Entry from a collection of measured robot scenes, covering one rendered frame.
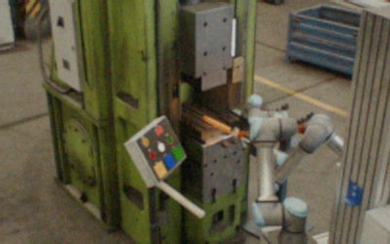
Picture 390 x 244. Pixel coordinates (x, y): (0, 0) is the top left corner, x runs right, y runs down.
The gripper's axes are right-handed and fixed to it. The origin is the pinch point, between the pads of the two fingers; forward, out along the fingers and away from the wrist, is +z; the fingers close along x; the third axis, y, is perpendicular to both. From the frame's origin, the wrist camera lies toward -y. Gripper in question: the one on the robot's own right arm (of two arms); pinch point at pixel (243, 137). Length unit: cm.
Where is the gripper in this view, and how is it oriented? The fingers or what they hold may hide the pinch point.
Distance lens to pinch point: 329.8
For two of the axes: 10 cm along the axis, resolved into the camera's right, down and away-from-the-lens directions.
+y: 0.1, 9.0, 4.4
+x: 7.8, -2.9, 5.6
